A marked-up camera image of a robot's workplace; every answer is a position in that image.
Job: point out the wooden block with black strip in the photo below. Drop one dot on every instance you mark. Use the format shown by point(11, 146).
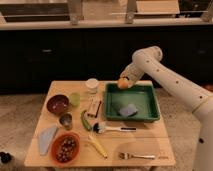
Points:
point(94, 107)

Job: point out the dark red bowl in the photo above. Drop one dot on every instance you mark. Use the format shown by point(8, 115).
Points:
point(58, 104)

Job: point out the dark cabinet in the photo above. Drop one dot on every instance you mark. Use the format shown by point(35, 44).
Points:
point(31, 59)

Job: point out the small metal cup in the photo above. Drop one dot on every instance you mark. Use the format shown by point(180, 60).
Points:
point(66, 121)

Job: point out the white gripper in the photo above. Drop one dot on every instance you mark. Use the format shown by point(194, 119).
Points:
point(131, 74)

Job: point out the orange bowl with grapes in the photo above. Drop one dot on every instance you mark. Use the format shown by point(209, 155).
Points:
point(65, 148)

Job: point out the orange apple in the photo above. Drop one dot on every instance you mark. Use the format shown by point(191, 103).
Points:
point(123, 83)

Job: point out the metal fork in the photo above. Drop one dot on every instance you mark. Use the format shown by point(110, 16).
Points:
point(128, 156)

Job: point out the white paper cup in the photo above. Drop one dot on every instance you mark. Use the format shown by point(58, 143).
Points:
point(92, 85)

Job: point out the green plastic tray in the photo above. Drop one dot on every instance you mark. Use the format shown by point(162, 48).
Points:
point(141, 96)

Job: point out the blue sponge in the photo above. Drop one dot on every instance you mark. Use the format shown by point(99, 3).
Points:
point(128, 110)

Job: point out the black object on floor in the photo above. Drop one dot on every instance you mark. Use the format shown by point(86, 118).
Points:
point(5, 157)

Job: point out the grey folded cloth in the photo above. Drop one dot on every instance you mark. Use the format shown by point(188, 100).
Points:
point(45, 138)

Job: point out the white handled brush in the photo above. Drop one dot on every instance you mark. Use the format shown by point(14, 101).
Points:
point(101, 127)

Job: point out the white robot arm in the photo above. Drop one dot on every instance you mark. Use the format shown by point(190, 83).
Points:
point(196, 98)

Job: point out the wooden table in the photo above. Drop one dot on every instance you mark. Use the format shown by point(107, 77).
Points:
point(149, 139)

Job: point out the light green plastic cup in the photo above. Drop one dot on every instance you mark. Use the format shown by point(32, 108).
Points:
point(74, 99)

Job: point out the green cucumber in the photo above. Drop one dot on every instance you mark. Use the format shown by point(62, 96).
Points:
point(84, 121)

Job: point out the yellow banana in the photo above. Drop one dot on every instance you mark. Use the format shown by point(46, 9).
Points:
point(98, 145)

